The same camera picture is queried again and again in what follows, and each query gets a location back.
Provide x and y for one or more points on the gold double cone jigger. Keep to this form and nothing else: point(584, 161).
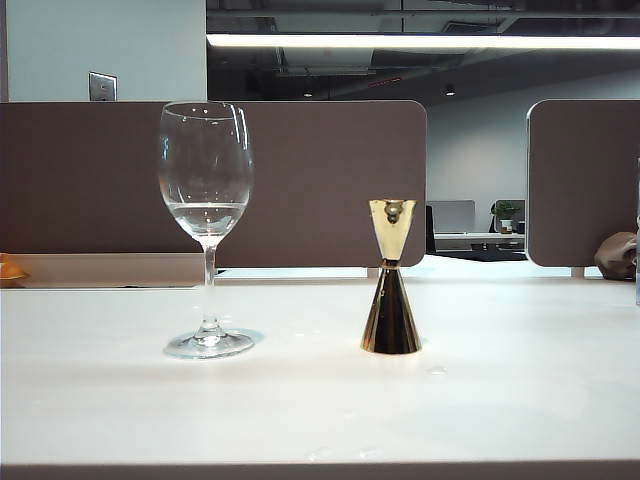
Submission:
point(392, 325)

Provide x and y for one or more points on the clear stemmed wine glass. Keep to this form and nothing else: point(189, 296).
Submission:
point(210, 265)

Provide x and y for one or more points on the beige divider support foot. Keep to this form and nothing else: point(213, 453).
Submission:
point(373, 272)
point(578, 272)

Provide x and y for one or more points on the wide brown desk divider panel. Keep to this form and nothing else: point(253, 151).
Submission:
point(325, 175)

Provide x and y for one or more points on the grey background desk screen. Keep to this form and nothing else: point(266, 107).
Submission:
point(452, 216)

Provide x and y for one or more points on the white background desk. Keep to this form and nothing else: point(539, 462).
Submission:
point(475, 240)

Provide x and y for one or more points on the small green potted plant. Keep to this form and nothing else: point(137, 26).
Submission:
point(506, 212)

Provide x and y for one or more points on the round ceiling spotlight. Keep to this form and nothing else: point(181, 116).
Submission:
point(450, 91)

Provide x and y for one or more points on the long white ceiling light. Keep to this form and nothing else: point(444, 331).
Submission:
point(400, 41)

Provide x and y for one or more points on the brown crumpled bag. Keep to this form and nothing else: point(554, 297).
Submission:
point(612, 257)

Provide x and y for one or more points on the orange object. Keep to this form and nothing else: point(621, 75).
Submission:
point(10, 272)

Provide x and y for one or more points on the grey wall switch plate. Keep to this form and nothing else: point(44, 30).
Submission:
point(103, 86)

